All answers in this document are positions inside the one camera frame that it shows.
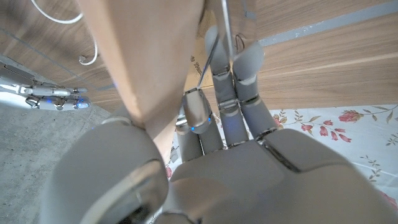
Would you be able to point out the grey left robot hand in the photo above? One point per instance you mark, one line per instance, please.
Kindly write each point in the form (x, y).
(248, 174)

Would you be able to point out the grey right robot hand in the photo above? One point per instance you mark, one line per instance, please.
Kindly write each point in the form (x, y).
(56, 92)

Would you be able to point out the floral backdrop cloth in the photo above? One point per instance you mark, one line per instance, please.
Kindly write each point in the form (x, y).
(342, 140)

